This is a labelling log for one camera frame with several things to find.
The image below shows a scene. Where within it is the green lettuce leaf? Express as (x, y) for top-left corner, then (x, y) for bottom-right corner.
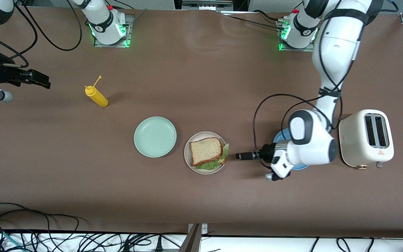
(196, 143), (230, 171)

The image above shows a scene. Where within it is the yellow mustard squeeze bottle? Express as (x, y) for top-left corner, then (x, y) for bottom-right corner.
(85, 76), (109, 108)

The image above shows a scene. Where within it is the blue round plate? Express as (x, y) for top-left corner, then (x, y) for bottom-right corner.
(273, 128), (310, 171)

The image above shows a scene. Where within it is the beige round plate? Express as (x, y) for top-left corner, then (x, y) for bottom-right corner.
(184, 131), (228, 175)

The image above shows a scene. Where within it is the light green round plate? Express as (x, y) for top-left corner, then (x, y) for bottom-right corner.
(134, 116), (177, 158)

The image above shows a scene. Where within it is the white two-slot toaster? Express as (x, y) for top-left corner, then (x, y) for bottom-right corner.
(338, 109), (395, 171)

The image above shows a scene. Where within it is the black equipment box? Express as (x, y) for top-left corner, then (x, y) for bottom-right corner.
(174, 0), (249, 12)

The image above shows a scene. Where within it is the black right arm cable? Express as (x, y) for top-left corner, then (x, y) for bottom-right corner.
(0, 0), (83, 69)

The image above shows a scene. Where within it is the aluminium profile post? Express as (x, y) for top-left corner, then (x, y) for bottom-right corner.
(178, 223), (209, 252)

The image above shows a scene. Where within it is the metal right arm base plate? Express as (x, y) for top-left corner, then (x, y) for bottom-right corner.
(93, 15), (135, 48)

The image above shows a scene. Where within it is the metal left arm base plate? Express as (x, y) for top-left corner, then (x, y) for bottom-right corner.
(276, 19), (314, 53)

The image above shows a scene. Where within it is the long black looped cable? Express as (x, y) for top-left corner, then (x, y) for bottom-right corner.
(0, 202), (88, 245)

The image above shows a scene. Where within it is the black braided cable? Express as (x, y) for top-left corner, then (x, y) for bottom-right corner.
(228, 14), (286, 30)

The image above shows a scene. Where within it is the thin black cable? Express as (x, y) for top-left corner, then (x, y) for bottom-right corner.
(252, 10), (284, 21)

